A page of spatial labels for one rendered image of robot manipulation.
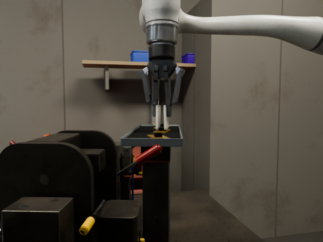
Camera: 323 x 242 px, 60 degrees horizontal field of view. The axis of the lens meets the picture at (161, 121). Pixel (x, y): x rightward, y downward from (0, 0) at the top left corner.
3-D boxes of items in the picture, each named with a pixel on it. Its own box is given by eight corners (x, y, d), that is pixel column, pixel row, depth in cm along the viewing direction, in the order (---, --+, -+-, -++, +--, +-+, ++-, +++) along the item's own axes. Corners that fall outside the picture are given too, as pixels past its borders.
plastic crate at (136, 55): (163, 66, 287) (163, 55, 287) (168, 63, 264) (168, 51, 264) (130, 65, 280) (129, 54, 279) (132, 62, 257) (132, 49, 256)
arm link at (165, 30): (149, 30, 84) (150, 49, 84) (142, 21, 75) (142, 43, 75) (180, 28, 82) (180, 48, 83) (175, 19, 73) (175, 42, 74)
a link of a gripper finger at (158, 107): (158, 105, 79) (155, 104, 79) (158, 129, 79) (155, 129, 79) (160, 104, 82) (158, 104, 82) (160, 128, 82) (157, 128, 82)
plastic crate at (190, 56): (209, 67, 298) (210, 57, 297) (218, 65, 276) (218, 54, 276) (180, 66, 291) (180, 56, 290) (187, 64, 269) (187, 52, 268)
